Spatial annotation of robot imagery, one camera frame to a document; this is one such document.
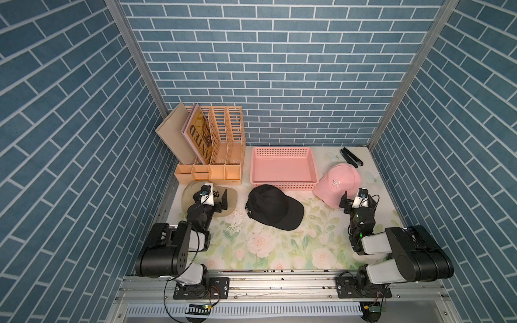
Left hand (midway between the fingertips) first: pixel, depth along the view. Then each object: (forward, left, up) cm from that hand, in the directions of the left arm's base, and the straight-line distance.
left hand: (220, 188), depth 88 cm
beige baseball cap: (+2, +12, -2) cm, 12 cm away
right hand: (-2, -62, 0) cm, 62 cm away
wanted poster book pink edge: (+25, +13, +11) cm, 30 cm away
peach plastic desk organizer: (+38, +8, -3) cm, 39 cm away
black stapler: (+28, -69, -9) cm, 75 cm away
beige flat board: (+22, +24, +13) cm, 35 cm away
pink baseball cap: (+7, -54, -3) cm, 54 cm away
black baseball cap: (-4, -21, -6) cm, 23 cm away
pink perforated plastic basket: (+20, -33, -10) cm, 40 cm away
